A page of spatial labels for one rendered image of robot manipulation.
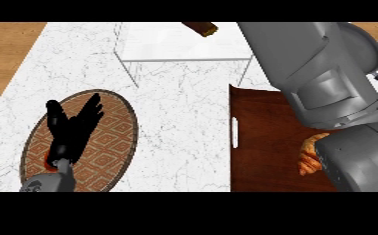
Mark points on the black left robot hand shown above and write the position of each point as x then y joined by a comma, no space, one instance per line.
68,132

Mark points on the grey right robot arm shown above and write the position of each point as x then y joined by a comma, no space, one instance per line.
305,69

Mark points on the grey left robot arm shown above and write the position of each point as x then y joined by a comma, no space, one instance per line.
52,180

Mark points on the dark brown wooden tray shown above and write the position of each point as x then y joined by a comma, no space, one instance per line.
268,135

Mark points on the oval brown patterned placemat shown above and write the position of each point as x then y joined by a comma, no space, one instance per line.
111,139

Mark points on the small red orange vegetable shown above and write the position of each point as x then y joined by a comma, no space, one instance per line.
49,164

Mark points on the dark brown cylinder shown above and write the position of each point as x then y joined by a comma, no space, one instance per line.
203,28

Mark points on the orange croissant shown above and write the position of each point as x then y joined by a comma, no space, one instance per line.
309,160

